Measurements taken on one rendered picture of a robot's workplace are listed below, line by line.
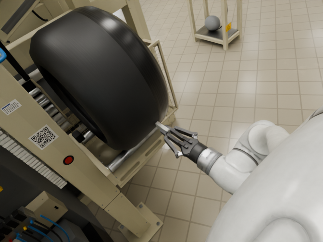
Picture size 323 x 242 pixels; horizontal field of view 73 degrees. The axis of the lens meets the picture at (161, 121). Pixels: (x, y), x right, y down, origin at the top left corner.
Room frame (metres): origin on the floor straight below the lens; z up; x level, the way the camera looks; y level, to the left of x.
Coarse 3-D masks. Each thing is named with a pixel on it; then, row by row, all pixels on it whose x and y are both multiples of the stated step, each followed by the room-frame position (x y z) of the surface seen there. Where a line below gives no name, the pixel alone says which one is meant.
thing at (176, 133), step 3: (171, 129) 0.57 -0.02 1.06; (174, 132) 0.56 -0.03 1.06; (177, 132) 0.55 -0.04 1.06; (174, 135) 0.56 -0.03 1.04; (177, 135) 0.54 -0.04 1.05; (180, 135) 0.53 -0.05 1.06; (180, 138) 0.53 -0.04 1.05; (183, 138) 0.51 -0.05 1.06; (186, 138) 0.51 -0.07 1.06; (183, 141) 0.52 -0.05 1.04; (186, 141) 0.50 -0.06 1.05; (189, 141) 0.49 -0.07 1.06; (192, 141) 0.49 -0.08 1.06
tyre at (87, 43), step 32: (64, 32) 0.76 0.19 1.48; (96, 32) 0.74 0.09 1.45; (128, 32) 0.75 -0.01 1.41; (64, 64) 0.66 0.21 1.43; (96, 64) 0.64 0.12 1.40; (128, 64) 0.65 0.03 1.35; (64, 96) 0.96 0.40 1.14; (96, 96) 0.58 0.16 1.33; (128, 96) 0.59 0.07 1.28; (160, 96) 0.63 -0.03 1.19; (96, 128) 0.84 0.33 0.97; (128, 128) 0.55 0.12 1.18
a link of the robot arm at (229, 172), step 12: (228, 156) 0.37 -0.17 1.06; (240, 156) 0.35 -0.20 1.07; (216, 168) 0.35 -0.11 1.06; (228, 168) 0.33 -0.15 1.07; (240, 168) 0.31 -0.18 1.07; (252, 168) 0.31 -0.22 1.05; (216, 180) 0.32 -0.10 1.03; (228, 180) 0.30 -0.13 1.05; (240, 180) 0.28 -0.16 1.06; (228, 192) 0.28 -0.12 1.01
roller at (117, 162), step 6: (150, 132) 0.74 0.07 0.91; (144, 138) 0.71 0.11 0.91; (138, 144) 0.69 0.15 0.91; (126, 150) 0.67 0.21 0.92; (132, 150) 0.67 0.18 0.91; (120, 156) 0.66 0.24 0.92; (126, 156) 0.65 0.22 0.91; (114, 162) 0.63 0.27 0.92; (120, 162) 0.63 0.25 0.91; (108, 168) 0.62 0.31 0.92; (114, 168) 0.61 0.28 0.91
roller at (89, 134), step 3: (87, 132) 0.90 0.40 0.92; (90, 132) 0.89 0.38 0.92; (84, 135) 0.88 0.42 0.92; (87, 135) 0.88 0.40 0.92; (90, 135) 0.88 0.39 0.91; (93, 135) 0.88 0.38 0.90; (87, 138) 0.87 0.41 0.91; (90, 138) 0.87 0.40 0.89; (84, 141) 0.85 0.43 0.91; (87, 141) 0.86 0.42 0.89; (84, 144) 0.85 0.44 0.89
